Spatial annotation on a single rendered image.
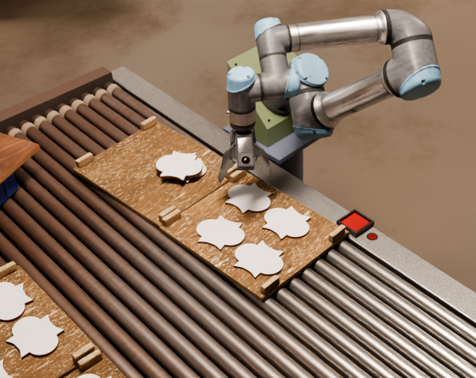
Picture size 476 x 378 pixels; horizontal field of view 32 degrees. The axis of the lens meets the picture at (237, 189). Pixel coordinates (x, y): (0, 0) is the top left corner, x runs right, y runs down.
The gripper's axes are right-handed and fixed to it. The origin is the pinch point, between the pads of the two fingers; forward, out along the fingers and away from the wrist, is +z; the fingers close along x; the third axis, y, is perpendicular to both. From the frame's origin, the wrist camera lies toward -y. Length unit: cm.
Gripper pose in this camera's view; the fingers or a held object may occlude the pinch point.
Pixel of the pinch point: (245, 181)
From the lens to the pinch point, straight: 241.5
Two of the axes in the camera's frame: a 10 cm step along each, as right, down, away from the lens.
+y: -0.8, -6.3, 7.7
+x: -10.0, 0.8, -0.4
